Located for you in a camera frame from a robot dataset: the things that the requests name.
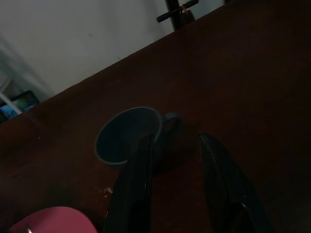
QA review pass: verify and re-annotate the dark blue ceramic mug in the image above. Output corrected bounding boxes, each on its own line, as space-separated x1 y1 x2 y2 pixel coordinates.
94 106 182 170

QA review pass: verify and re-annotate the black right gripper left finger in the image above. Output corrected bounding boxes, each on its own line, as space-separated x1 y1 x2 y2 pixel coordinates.
103 134 156 233

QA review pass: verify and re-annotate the dark wooden chair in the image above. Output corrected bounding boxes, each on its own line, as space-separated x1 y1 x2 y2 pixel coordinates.
156 0 202 32

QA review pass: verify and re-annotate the pink round plate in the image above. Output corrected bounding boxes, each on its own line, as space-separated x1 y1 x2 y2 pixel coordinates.
8 206 98 233

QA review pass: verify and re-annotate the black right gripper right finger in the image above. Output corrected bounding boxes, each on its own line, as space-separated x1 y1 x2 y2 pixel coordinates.
198 132 274 233

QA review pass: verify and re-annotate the framed landscape picture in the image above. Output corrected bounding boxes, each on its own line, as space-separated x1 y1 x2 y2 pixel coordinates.
0 89 40 122

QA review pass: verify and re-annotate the white shelf frame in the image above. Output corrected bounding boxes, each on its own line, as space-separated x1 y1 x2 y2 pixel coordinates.
0 77 22 115

